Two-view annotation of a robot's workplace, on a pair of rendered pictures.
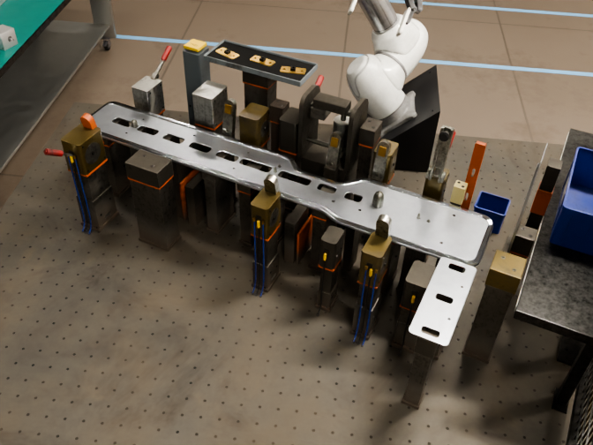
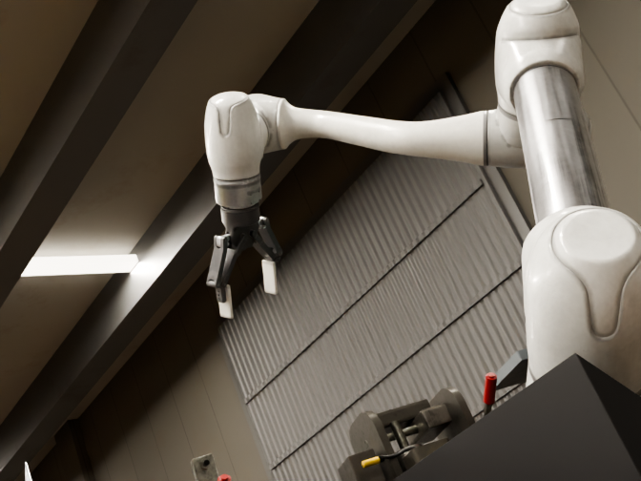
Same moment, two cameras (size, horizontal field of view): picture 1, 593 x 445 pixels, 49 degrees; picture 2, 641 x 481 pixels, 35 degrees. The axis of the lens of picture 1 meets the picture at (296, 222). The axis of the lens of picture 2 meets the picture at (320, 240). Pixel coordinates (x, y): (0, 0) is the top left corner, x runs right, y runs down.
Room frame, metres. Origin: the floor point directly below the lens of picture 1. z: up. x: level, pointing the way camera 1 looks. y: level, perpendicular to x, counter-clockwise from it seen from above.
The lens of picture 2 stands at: (2.91, -1.49, 0.73)
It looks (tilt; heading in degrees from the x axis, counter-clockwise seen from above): 24 degrees up; 131
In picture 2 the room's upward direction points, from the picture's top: 23 degrees counter-clockwise
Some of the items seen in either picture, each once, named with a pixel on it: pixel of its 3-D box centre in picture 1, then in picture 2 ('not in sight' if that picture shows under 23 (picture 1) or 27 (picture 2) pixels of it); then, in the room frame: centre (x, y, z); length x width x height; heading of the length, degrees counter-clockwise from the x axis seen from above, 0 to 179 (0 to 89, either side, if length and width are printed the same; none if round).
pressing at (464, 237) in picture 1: (268, 171); not in sight; (1.60, 0.09, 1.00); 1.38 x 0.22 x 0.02; 66
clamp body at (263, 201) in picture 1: (263, 245); not in sight; (1.40, 0.10, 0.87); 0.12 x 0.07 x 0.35; 156
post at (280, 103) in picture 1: (279, 153); not in sight; (1.83, 0.07, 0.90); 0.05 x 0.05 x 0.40; 66
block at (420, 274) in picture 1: (412, 312); not in sight; (1.19, -0.34, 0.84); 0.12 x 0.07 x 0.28; 156
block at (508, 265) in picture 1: (491, 309); not in sight; (1.18, -0.55, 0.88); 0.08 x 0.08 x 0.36; 66
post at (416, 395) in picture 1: (420, 368); not in sight; (1.00, -0.34, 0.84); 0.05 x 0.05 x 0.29; 66
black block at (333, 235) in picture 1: (327, 274); not in sight; (1.32, -0.10, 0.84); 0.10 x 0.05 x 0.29; 156
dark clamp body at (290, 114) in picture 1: (294, 160); not in sight; (1.81, 0.02, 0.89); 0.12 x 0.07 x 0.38; 156
